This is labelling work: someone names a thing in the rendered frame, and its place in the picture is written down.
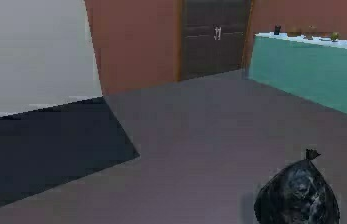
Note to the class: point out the dark brown room door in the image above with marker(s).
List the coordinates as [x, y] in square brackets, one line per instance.
[211, 50]

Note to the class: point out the small black cup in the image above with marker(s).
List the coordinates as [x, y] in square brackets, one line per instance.
[277, 30]

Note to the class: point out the teal kitchen counter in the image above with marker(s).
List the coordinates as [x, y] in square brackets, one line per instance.
[307, 71]

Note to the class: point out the brown bowl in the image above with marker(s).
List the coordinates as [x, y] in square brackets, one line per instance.
[294, 33]

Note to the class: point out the black rubbish bag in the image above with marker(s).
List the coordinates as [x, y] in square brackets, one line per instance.
[297, 193]

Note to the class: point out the small brown pot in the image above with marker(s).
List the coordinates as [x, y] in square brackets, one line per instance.
[311, 32]

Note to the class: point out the green apple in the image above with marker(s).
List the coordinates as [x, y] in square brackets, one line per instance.
[334, 36]

